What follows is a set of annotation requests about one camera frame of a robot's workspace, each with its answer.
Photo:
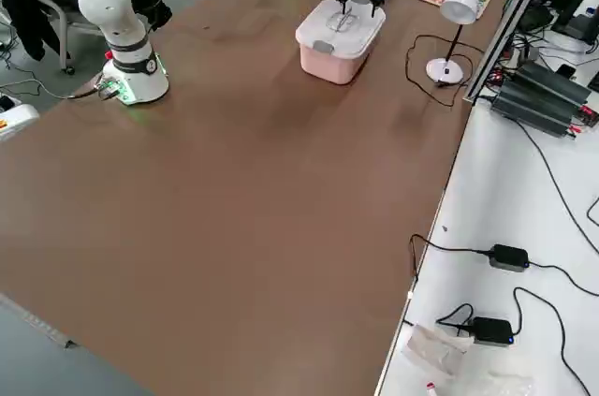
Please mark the white bin lid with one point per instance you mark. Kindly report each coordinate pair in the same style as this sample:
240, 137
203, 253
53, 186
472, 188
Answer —
327, 35

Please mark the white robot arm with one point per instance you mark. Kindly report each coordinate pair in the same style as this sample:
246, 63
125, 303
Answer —
121, 17

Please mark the pink plastic bin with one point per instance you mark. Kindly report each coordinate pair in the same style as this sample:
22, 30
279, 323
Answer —
327, 68

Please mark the white desk lamp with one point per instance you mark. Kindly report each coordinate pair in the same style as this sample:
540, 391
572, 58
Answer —
463, 5

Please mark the black finned power supply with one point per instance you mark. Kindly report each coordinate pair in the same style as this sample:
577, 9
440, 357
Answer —
538, 96

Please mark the black monitor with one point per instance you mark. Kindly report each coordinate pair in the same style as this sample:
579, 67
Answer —
575, 17

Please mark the black phone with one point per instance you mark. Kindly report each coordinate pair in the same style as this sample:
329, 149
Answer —
566, 70

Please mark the grey chair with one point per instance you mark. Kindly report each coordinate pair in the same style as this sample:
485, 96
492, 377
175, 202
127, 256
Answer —
65, 40

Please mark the black power adapter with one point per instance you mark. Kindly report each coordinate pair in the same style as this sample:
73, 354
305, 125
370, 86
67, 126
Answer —
491, 331
509, 256

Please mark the white control box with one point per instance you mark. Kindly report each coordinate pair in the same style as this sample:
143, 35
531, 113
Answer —
16, 122

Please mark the clear plastic bag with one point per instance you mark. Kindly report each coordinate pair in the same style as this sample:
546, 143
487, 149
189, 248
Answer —
435, 349

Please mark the aluminium frame post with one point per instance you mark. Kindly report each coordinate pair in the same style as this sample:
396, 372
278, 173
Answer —
505, 31

